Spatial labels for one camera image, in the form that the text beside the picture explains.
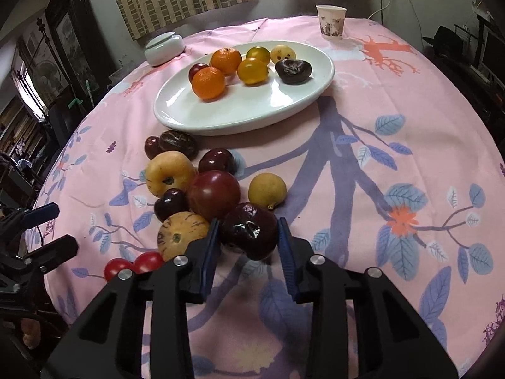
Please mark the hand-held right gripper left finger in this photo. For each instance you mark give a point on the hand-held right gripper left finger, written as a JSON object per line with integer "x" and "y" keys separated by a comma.
{"x": 209, "y": 260}

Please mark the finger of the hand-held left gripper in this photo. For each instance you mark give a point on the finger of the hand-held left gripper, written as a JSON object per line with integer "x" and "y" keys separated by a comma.
{"x": 39, "y": 211}
{"x": 55, "y": 249}

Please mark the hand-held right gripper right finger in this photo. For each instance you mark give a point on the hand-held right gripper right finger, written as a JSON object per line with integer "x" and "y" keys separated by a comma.
{"x": 287, "y": 256}

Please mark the striped pepino melon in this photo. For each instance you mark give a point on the striped pepino melon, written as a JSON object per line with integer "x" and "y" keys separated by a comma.
{"x": 179, "y": 233}

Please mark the dark purple plum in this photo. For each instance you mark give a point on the dark purple plum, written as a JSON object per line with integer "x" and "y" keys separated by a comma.
{"x": 248, "y": 229}

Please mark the yellow fruit with dark hollow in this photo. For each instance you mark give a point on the yellow fruit with dark hollow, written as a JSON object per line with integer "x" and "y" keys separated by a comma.
{"x": 167, "y": 171}

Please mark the brown wrinkled passion fruit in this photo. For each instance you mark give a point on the brown wrinkled passion fruit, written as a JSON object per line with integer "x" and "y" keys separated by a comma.
{"x": 177, "y": 143}

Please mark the white oval plate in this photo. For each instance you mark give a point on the white oval plate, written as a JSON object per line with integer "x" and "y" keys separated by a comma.
{"x": 236, "y": 106}

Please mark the tangerine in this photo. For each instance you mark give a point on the tangerine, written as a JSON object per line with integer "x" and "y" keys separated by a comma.
{"x": 226, "y": 60}
{"x": 208, "y": 83}

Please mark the dark purple wrinkled fruit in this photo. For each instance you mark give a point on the dark purple wrinkled fruit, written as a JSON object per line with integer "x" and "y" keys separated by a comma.
{"x": 293, "y": 72}

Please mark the orange-yellow round fruit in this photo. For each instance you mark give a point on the orange-yellow round fruit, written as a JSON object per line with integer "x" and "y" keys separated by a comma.
{"x": 252, "y": 72}

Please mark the pale yellow spotted fruit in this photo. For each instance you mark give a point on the pale yellow spotted fruit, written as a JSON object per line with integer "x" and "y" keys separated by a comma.
{"x": 283, "y": 52}

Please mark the yellow-green round fruit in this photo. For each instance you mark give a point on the yellow-green round fruit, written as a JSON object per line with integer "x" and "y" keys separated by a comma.
{"x": 258, "y": 53}

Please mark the person's left hand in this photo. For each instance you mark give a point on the person's left hand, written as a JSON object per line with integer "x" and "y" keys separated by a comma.
{"x": 30, "y": 331}

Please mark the red tomato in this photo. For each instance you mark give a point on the red tomato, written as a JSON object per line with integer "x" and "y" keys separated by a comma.
{"x": 116, "y": 267}
{"x": 148, "y": 261}

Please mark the pink printed tablecloth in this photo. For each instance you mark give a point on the pink printed tablecloth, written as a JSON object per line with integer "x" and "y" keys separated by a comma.
{"x": 355, "y": 166}

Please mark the green plastic hook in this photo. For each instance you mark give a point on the green plastic hook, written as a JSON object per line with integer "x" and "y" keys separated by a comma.
{"x": 75, "y": 102}

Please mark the small dark red plum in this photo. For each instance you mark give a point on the small dark red plum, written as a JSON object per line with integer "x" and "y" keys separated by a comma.
{"x": 151, "y": 147}

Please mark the white lidded jar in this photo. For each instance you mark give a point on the white lidded jar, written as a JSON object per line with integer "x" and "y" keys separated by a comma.
{"x": 161, "y": 51}

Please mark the printed paper cup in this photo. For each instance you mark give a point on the printed paper cup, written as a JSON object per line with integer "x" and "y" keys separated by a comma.
{"x": 331, "y": 21}

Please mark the black hat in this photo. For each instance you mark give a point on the black hat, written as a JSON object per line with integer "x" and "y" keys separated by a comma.
{"x": 446, "y": 39}

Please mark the computer monitor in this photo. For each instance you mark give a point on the computer monitor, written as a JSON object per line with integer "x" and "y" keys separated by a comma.
{"x": 495, "y": 55}

